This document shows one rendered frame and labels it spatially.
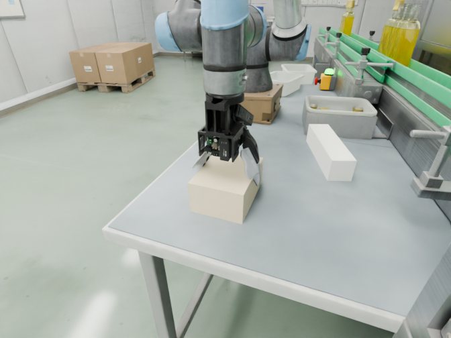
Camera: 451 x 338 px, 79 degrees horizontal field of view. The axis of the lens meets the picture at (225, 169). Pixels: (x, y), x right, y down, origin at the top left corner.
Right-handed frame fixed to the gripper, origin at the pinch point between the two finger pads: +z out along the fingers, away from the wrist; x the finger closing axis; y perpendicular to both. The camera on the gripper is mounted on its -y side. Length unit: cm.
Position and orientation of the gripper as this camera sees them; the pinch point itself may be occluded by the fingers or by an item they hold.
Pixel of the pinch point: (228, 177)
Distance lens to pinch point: 61.9
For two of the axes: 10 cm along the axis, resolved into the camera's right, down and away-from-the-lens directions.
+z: 0.0, 8.5, 5.3
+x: 9.4, 1.8, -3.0
